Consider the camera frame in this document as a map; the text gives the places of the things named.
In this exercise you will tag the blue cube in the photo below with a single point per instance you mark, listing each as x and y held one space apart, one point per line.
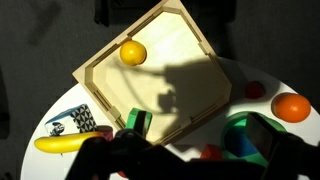
238 143

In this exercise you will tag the black white patterned cube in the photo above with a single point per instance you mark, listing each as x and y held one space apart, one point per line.
80 120

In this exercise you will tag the yellow banana toy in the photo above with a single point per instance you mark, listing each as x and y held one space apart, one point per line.
63 142

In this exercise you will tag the green translucent bowl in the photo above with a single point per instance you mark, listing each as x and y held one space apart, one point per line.
235 121

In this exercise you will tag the orange ball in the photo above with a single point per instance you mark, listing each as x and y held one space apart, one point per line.
291 107

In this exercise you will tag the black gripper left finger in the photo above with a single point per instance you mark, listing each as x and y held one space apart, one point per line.
110 156

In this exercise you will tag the wooden tray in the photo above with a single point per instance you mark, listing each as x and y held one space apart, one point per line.
186 50

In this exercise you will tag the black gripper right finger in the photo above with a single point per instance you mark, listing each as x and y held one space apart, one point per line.
293 156

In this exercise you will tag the green cube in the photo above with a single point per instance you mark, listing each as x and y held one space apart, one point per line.
133 121

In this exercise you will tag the red strawberry toy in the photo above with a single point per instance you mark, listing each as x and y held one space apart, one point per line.
255 90

